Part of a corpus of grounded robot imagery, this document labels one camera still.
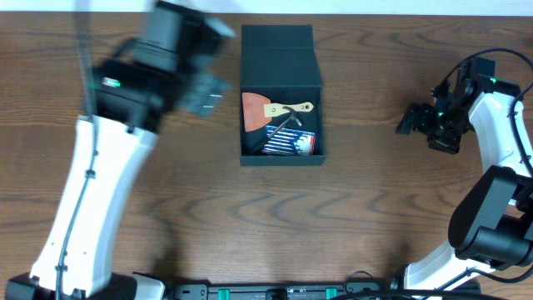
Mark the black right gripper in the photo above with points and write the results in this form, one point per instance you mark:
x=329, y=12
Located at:
x=450, y=144

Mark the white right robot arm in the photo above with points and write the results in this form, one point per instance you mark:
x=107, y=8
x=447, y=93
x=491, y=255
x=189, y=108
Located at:
x=491, y=229

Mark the clear screwdriver set case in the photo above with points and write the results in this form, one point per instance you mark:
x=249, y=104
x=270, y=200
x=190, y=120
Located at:
x=288, y=142

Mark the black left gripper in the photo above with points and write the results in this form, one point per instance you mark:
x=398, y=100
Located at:
x=204, y=95

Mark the black gift box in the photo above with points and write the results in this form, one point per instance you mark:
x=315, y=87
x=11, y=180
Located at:
x=279, y=62

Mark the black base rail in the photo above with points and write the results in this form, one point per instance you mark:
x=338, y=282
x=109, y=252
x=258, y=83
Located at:
x=204, y=290

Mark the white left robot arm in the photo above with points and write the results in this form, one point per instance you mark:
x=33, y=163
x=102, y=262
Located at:
x=113, y=140

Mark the orange scraper wooden handle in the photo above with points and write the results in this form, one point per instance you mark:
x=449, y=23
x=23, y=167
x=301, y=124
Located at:
x=258, y=110

